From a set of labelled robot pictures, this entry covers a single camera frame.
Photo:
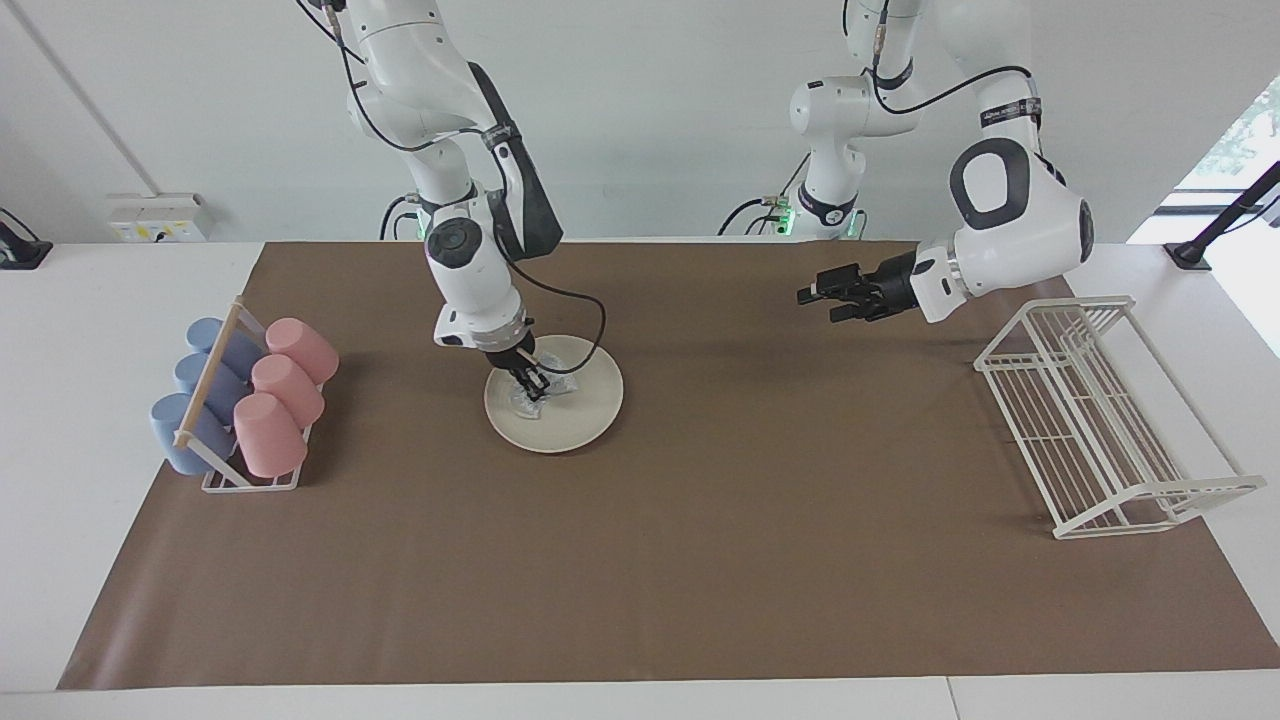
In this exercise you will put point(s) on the blue plastic cup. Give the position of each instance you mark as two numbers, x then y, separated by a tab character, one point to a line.
195	372
205	335
170	430

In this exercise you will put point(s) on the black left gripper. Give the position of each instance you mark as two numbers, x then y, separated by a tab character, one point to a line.
893	288

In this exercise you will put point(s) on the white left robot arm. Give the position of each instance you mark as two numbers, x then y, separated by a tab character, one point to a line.
1020	240

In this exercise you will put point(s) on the white wall outlet box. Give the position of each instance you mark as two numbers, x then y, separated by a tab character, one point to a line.
155	220

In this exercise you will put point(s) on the small white cup rack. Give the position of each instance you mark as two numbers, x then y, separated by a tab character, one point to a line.
210	375

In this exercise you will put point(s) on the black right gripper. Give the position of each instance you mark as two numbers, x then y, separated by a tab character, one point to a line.
510	355

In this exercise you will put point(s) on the black clamp mount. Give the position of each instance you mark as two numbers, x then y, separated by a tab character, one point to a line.
20	255

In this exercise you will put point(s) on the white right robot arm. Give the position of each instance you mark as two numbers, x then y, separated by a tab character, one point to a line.
470	270

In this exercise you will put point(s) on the round cream plate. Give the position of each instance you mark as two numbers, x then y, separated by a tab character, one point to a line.
580	410

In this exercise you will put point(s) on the black camera stand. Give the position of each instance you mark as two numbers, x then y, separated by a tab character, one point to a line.
1190	252

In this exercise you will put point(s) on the brown table mat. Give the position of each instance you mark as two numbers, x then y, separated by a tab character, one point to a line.
700	560

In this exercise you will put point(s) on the bright window pane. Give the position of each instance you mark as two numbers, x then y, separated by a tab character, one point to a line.
1245	130

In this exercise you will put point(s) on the pink plastic cup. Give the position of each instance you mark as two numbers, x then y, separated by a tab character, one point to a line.
268	435
305	348
290	388

